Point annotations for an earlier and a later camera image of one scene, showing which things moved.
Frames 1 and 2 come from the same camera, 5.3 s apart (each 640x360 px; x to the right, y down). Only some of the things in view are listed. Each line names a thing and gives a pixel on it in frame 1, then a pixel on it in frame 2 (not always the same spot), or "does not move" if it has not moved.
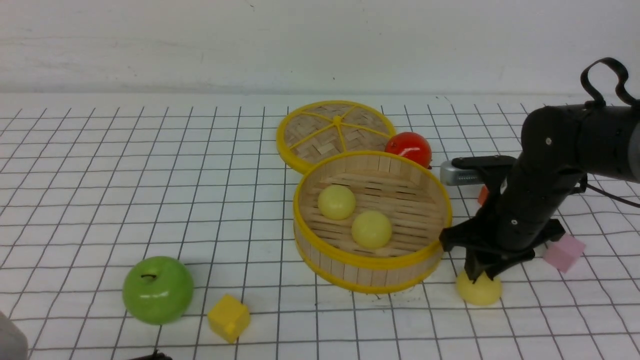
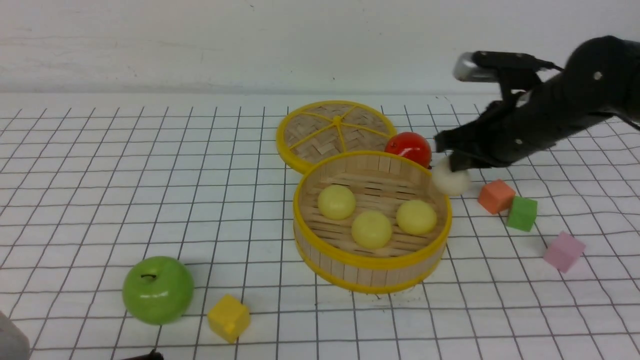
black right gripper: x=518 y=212 → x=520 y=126
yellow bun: x=336 y=202 does not move
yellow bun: x=484 y=291 → x=416 y=217
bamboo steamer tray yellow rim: x=369 y=222 does not move
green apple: x=157 y=290 does not move
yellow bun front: x=371 y=229 does not move
